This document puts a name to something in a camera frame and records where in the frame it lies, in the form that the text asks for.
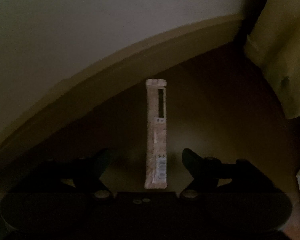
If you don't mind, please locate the cream patterned curtain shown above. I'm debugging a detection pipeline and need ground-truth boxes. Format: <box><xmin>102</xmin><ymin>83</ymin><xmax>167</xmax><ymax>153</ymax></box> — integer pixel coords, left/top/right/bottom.
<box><xmin>245</xmin><ymin>0</ymin><xmax>300</xmax><ymax>119</ymax></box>

